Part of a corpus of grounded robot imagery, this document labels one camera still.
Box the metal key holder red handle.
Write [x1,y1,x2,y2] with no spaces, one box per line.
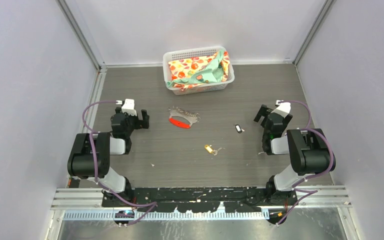
[168,106,201,129]

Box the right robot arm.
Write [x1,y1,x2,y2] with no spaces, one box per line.
[254,102,336,205]

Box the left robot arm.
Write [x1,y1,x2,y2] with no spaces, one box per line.
[67,107,150,207]

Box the colourful patterned cloth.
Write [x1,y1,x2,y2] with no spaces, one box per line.
[165,49,231,92]

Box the white plastic basket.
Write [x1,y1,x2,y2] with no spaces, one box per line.
[162,45,236,96]

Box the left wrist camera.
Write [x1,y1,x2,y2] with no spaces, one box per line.
[121,98,138,116]

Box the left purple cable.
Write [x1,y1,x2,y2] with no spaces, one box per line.
[81,100,158,227]

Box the purple cable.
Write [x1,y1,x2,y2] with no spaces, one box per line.
[276,100,336,227]
[81,100,158,227]

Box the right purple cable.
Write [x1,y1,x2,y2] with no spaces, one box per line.
[276,100,336,227]

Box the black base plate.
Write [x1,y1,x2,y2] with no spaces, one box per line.
[102,186,298,213]

